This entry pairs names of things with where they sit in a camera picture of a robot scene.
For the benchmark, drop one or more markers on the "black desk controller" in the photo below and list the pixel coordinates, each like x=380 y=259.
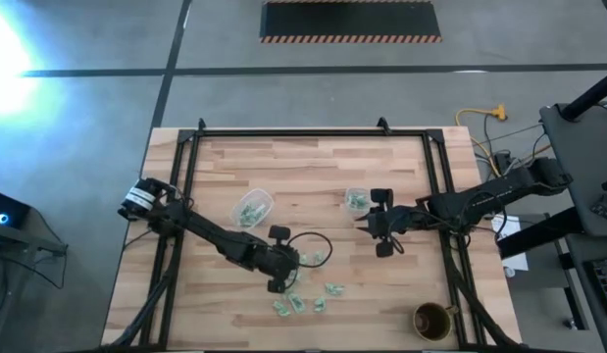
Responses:
x=604 y=206

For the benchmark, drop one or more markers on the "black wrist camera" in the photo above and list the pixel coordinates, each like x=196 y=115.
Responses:
x=381 y=196
x=279 y=232

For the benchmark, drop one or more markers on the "large clear plastic container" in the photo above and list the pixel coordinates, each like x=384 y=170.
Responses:
x=239 y=203

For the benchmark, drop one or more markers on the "black hazard-striped floor mat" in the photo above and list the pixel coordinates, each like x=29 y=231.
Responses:
x=349 y=19

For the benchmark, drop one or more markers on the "white paper sheet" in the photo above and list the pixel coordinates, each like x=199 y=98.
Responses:
x=516 y=262
x=510 y=230

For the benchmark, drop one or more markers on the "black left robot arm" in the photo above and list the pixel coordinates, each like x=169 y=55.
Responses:
x=210 y=235

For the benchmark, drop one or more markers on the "black pole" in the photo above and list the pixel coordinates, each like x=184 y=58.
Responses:
x=592 y=95

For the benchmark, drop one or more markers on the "black power strip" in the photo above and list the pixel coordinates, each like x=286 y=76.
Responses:
x=501 y=159

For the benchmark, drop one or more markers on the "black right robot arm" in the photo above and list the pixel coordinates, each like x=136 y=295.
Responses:
x=479 y=201

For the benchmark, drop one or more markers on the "black box with blue light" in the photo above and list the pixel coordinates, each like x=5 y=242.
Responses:
x=9 y=208

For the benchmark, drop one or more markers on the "dark metal stand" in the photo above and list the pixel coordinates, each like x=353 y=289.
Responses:
x=23 y=240

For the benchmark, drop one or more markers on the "brown ceramic mug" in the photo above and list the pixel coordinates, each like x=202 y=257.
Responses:
x=433 y=323

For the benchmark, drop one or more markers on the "grey desk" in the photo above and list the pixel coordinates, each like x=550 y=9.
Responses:
x=587 y=147

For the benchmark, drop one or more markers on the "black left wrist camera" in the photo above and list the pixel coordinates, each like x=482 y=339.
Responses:
x=279 y=232

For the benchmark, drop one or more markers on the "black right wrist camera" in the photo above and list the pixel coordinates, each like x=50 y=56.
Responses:
x=381 y=196

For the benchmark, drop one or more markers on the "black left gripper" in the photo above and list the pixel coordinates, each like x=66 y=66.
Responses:
x=278 y=262

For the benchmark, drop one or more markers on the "black keyboard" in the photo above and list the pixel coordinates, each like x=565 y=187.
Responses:
x=604 y=287

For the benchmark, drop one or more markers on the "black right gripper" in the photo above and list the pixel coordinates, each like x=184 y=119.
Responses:
x=396 y=220

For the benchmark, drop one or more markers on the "small clear plastic container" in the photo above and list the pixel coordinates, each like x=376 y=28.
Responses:
x=357 y=191

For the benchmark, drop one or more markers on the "black aluminium table frame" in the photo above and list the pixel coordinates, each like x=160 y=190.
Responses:
x=308 y=133

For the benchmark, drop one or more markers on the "black desk caster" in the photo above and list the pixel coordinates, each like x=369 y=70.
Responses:
x=570 y=323

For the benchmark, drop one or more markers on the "black metal strut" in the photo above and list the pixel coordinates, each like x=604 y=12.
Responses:
x=538 y=235

